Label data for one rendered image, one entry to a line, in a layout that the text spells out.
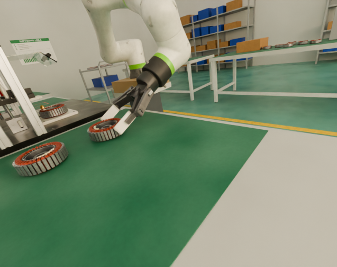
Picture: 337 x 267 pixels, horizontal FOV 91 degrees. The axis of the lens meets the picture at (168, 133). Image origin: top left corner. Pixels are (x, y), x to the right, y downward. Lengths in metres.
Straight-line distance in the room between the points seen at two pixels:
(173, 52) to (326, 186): 0.51
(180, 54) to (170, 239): 0.53
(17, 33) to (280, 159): 6.39
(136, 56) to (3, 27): 5.37
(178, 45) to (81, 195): 0.50
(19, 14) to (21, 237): 6.36
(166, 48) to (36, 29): 6.05
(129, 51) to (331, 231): 1.23
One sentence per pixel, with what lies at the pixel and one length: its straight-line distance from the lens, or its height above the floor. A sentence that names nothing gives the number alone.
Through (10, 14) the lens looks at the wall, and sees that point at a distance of 6.53.
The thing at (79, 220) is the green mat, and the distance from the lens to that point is 0.32.
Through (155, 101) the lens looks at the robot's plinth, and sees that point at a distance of 1.33.
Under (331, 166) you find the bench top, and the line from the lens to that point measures 0.38.
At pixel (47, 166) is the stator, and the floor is 0.76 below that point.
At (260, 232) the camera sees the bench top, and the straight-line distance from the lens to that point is 0.25.
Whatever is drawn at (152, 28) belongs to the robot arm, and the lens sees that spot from 0.59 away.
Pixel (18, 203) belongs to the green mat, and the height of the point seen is 0.75.
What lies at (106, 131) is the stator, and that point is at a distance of 0.52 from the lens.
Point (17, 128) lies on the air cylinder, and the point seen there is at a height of 0.78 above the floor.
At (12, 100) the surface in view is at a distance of 0.89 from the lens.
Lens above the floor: 0.95
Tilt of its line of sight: 26 degrees down
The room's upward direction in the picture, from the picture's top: 11 degrees counter-clockwise
